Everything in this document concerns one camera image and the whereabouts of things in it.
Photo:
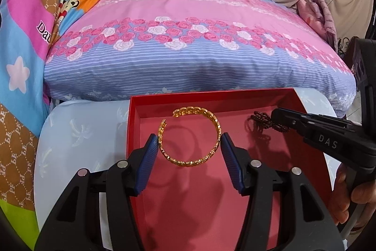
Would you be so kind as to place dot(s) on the pink crumpled cloth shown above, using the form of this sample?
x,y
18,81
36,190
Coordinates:
x,y
318,18

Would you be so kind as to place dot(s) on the red cardboard box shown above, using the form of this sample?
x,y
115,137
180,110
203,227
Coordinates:
x,y
191,209

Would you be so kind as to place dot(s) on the striped rose-print pillow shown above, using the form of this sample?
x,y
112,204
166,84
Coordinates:
x,y
176,62

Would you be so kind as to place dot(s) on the colourful cartoon printed blanket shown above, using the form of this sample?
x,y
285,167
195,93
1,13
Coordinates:
x,y
23,33

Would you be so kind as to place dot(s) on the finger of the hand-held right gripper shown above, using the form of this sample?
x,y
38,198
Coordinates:
x,y
320,137
332,121

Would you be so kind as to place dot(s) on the dark metal chair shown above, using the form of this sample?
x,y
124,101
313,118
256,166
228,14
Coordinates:
x,y
343,46

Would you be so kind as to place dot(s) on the person's right hand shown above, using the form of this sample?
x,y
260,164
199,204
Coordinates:
x,y
342,190

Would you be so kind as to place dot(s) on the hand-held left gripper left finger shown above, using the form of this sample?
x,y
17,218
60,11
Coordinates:
x,y
147,164

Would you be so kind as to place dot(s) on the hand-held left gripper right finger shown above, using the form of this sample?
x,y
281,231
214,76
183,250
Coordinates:
x,y
232,164

